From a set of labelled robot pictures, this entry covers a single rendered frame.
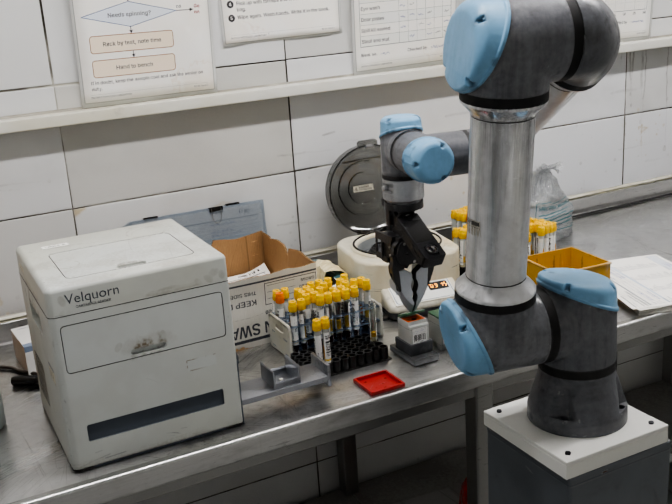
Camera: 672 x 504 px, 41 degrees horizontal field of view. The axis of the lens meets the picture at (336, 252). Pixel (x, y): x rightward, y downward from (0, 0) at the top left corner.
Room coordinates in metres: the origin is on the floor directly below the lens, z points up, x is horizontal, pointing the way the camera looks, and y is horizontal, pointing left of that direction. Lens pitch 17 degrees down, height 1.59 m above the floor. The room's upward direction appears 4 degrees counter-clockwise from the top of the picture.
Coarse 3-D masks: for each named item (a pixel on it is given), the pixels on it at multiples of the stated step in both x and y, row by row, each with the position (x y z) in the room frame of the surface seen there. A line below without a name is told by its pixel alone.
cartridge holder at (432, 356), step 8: (392, 344) 1.61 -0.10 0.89; (400, 344) 1.58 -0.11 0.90; (408, 344) 1.55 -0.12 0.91; (416, 344) 1.55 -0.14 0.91; (424, 344) 1.56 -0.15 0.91; (432, 344) 1.57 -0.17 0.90; (400, 352) 1.57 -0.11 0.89; (408, 352) 1.55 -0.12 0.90; (416, 352) 1.55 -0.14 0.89; (424, 352) 1.56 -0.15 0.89; (432, 352) 1.56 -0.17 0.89; (408, 360) 1.55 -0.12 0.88; (416, 360) 1.53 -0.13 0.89; (424, 360) 1.54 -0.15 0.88; (432, 360) 1.54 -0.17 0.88
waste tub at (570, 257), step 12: (552, 252) 1.85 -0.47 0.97; (564, 252) 1.87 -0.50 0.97; (576, 252) 1.86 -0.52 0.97; (528, 264) 1.80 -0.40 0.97; (540, 264) 1.84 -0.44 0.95; (552, 264) 1.86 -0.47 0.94; (564, 264) 1.87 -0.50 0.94; (576, 264) 1.86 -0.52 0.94; (588, 264) 1.82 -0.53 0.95; (600, 264) 1.75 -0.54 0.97; (528, 276) 1.80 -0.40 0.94
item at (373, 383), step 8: (368, 376) 1.49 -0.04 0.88; (376, 376) 1.50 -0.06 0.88; (384, 376) 1.49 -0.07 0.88; (392, 376) 1.48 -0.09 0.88; (360, 384) 1.46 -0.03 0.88; (368, 384) 1.46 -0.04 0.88; (376, 384) 1.46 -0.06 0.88; (384, 384) 1.46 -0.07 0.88; (392, 384) 1.46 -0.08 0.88; (400, 384) 1.45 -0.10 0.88; (368, 392) 1.43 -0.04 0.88; (376, 392) 1.42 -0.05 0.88; (384, 392) 1.43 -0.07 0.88
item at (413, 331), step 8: (400, 320) 1.58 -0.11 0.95; (408, 320) 1.57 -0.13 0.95; (416, 320) 1.57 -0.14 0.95; (424, 320) 1.57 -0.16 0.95; (400, 328) 1.58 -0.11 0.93; (408, 328) 1.56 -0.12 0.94; (416, 328) 1.56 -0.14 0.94; (424, 328) 1.56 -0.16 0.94; (400, 336) 1.58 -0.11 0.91; (408, 336) 1.56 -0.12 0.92; (416, 336) 1.55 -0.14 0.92; (424, 336) 1.56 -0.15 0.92
